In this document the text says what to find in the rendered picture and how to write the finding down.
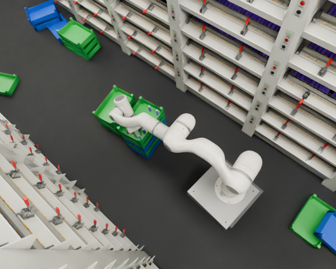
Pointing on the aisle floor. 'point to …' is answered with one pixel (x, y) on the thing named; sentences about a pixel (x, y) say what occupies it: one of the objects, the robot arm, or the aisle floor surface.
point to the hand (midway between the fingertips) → (137, 134)
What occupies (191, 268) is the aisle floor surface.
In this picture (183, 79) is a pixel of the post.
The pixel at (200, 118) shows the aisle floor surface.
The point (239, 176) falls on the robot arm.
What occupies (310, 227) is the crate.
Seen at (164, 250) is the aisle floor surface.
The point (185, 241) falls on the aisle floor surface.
